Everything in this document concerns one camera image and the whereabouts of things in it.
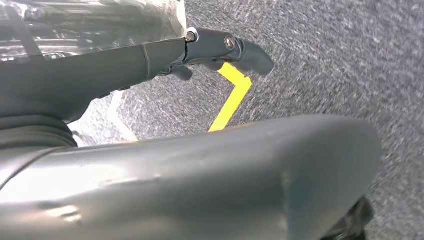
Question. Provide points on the yellow floor tape square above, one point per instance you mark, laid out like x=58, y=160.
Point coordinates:
x=232, y=99

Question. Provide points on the black robot foot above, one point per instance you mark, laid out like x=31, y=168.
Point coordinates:
x=354, y=222

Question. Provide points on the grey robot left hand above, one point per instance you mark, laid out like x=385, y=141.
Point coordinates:
x=165, y=182

